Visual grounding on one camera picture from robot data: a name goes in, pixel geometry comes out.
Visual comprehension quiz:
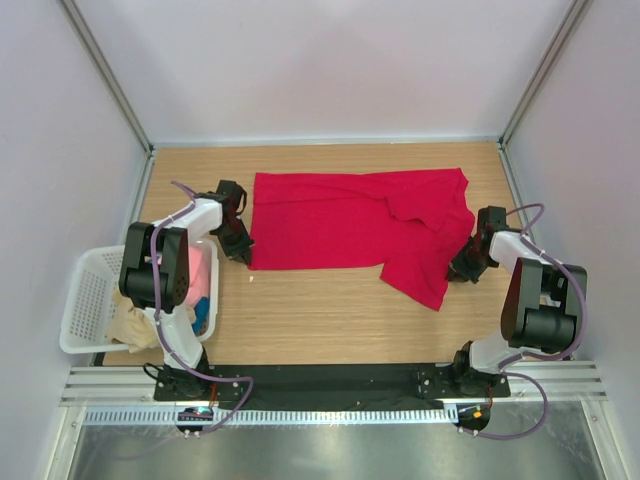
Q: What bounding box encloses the left aluminium corner post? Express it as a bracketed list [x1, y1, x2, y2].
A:
[58, 0, 154, 155]

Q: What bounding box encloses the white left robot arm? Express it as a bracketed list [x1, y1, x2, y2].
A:
[119, 180, 254, 400]

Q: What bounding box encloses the blue t shirt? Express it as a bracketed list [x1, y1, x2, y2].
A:
[192, 297, 210, 335]

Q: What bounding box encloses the aluminium corner post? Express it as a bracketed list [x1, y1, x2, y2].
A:
[58, 0, 154, 155]
[498, 0, 592, 150]

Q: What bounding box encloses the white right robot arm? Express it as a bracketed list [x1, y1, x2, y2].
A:
[447, 206, 588, 396]

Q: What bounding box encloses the pink t shirt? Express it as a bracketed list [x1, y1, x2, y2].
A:
[185, 246, 210, 308]

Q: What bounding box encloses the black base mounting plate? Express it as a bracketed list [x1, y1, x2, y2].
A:
[143, 363, 510, 412]

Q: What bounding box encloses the right aluminium corner post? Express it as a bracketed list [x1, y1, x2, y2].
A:
[498, 0, 592, 150]

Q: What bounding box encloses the white plastic laundry basket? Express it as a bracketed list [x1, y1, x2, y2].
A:
[58, 240, 221, 355]

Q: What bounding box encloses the aluminium frame rail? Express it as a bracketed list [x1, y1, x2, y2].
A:
[59, 361, 607, 407]

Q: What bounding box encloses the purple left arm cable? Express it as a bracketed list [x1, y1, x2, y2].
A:
[149, 180, 256, 446]

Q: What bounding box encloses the beige t shirt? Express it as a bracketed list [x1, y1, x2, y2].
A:
[105, 287, 196, 355]

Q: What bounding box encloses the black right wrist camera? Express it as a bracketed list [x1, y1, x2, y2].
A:
[476, 206, 510, 234]

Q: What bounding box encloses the white slotted cable duct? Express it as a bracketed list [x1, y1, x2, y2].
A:
[83, 405, 458, 428]

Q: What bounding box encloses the red polo shirt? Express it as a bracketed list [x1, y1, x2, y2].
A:
[251, 168, 475, 311]

